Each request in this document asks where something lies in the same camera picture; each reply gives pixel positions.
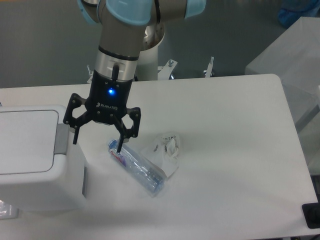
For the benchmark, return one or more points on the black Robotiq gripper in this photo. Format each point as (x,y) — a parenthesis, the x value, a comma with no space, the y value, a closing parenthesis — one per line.
(107,100)

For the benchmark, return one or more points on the white push-lid trash can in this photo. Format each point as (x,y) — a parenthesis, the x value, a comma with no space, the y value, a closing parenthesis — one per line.
(41,169)

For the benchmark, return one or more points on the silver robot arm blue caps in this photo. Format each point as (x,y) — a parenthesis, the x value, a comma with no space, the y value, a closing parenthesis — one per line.
(124,23)

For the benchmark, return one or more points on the crumpled clear plastic wrapper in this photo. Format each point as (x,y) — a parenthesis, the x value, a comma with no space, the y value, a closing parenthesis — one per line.
(163,153)

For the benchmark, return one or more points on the clear plastic water bottle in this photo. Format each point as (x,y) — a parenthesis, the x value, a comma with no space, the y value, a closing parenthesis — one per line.
(138,167)

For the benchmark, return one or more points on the clear plastic bag corner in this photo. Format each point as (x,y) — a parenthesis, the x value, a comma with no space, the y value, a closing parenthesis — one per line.
(8,211)

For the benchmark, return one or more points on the blue bag in background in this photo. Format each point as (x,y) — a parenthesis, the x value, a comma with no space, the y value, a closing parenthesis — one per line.
(291,10)

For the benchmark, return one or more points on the black device at table edge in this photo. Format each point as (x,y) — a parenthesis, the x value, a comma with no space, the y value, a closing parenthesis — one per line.
(311,213)

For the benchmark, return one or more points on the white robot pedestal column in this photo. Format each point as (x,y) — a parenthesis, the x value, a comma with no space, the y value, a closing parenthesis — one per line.
(147,65)

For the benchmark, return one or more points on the white base frame with bolts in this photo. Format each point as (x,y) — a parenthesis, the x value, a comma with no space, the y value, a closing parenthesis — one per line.
(165,72)

